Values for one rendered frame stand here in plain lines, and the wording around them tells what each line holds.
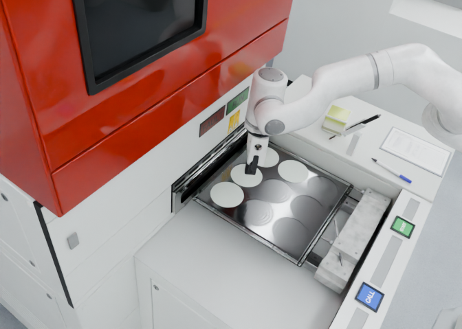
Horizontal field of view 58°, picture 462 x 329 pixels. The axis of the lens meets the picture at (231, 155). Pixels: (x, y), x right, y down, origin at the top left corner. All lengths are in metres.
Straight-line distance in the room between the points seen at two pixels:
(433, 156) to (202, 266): 0.84
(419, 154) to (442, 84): 0.49
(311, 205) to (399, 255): 0.28
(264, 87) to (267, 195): 0.41
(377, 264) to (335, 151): 0.41
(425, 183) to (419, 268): 1.13
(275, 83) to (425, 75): 0.35
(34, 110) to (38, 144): 0.06
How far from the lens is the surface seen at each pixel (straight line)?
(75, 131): 0.70
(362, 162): 1.38
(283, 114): 0.95
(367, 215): 1.35
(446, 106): 1.03
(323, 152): 1.40
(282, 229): 1.20
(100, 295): 1.22
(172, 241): 1.24
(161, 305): 1.33
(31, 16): 0.58
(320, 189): 1.34
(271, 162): 1.37
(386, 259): 1.17
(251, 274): 1.20
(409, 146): 1.52
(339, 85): 1.03
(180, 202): 1.24
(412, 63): 1.07
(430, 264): 2.54
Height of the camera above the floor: 1.84
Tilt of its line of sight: 44 degrees down
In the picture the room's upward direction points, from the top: 8 degrees clockwise
